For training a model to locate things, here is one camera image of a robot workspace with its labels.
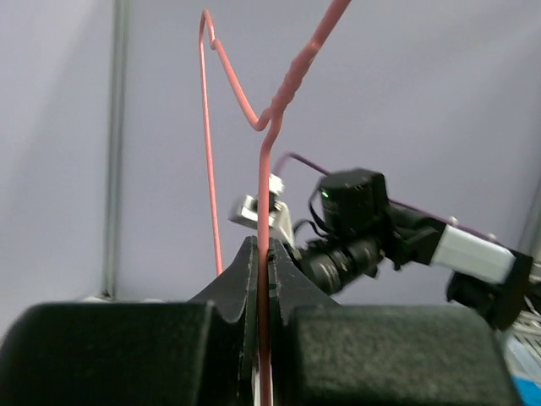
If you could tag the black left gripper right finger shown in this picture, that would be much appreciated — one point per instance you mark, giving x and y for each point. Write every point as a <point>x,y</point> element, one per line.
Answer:
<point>288,290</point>

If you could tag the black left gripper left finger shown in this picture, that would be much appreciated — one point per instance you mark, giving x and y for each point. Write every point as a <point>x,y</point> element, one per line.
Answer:
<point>230,331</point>

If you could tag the pink wire hanger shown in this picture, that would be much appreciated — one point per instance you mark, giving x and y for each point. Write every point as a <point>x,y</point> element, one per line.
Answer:
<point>270,119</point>

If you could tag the bright blue tank top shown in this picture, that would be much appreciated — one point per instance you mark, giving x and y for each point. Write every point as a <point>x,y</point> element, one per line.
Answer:
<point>529,390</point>

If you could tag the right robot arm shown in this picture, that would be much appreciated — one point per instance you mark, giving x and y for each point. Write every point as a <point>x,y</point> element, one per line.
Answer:
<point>360,227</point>

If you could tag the white plastic basket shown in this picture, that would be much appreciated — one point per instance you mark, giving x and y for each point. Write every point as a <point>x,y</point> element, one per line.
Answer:
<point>521,344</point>

